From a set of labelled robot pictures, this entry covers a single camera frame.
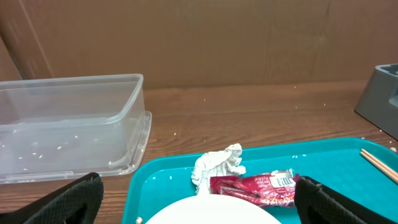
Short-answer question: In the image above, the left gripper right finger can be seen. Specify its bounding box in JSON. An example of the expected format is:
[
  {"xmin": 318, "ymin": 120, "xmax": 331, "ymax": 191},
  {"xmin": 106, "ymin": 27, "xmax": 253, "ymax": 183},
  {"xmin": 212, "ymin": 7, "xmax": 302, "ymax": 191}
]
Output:
[{"xmin": 294, "ymin": 176, "xmax": 397, "ymax": 224}]

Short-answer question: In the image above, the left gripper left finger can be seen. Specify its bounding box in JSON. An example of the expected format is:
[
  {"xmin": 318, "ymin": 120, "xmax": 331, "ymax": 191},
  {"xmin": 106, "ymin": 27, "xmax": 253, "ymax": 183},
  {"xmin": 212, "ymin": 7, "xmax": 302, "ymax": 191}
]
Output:
[{"xmin": 1, "ymin": 172, "xmax": 104, "ymax": 224}]

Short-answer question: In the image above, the grey dishwasher rack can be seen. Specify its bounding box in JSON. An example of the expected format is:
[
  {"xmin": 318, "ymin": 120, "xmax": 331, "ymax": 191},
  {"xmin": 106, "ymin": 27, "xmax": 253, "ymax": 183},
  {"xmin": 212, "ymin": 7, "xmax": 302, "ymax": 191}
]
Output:
[{"xmin": 354, "ymin": 63, "xmax": 398, "ymax": 139}]

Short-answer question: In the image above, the red snack wrapper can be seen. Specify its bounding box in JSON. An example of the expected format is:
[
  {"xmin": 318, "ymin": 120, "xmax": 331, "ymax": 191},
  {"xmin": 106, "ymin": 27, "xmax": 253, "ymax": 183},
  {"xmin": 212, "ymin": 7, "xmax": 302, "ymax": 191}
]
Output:
[{"xmin": 210, "ymin": 169, "xmax": 300, "ymax": 208}]

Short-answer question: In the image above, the peanuts and rice food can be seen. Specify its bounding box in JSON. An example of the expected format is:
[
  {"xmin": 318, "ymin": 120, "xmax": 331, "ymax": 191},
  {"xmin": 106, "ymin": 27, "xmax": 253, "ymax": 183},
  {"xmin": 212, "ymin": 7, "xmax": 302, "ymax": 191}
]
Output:
[{"xmin": 136, "ymin": 217, "xmax": 143, "ymax": 224}]

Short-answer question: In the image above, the clear plastic bin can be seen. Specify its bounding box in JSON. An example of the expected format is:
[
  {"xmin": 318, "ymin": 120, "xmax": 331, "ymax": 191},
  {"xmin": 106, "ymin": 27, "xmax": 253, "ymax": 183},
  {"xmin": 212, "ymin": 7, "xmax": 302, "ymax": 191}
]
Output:
[{"xmin": 0, "ymin": 73, "xmax": 145, "ymax": 184}]

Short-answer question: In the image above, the crumpled white napkin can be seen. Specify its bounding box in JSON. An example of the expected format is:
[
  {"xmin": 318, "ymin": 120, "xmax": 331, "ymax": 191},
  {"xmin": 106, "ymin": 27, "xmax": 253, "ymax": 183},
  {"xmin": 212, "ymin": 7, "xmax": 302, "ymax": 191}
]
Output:
[{"xmin": 191, "ymin": 143, "xmax": 246, "ymax": 195}]

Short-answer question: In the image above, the white plate with food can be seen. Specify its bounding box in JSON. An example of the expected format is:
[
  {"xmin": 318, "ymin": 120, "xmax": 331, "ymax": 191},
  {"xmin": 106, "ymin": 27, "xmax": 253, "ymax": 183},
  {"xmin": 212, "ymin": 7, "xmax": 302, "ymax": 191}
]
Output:
[{"xmin": 146, "ymin": 194, "xmax": 280, "ymax": 224}]

